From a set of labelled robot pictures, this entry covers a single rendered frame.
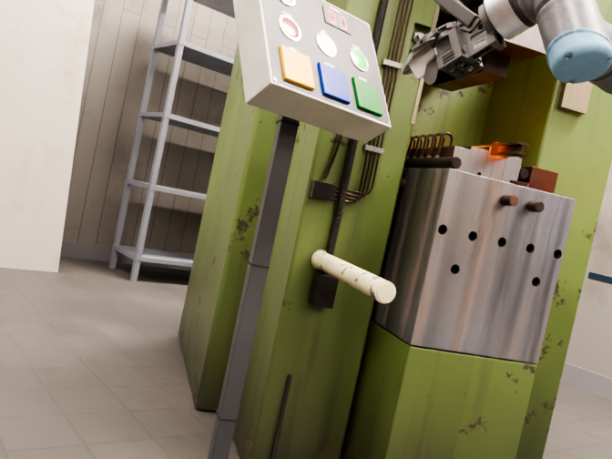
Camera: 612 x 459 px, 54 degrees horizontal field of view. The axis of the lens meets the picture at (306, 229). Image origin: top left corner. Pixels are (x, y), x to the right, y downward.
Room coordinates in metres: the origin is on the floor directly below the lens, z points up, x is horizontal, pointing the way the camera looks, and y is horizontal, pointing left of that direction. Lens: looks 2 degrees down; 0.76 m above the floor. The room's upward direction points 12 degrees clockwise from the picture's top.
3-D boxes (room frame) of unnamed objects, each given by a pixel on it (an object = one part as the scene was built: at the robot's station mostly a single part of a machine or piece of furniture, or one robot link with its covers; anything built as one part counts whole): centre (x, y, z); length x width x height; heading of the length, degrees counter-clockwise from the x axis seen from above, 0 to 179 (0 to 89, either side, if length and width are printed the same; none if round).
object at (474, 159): (1.76, -0.36, 0.96); 0.42 x 0.20 x 0.09; 16
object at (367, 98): (1.29, -0.07, 1.01); 0.07 x 0.05 x 0.07; 131
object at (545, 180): (1.66, -0.58, 0.95); 0.12 x 0.09 x 0.07; 16
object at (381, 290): (1.37, -0.12, 0.62); 0.44 x 0.05 x 0.05; 16
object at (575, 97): (1.77, -0.69, 1.27); 0.09 x 0.02 x 0.17; 106
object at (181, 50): (4.51, 0.79, 1.04); 1.09 x 0.46 x 2.09; 128
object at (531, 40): (1.76, -0.36, 1.32); 0.42 x 0.20 x 0.10; 16
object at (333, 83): (1.22, 0.01, 1.01); 0.07 x 0.05 x 0.07; 131
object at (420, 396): (1.78, -0.41, 0.23); 0.56 x 0.38 x 0.47; 16
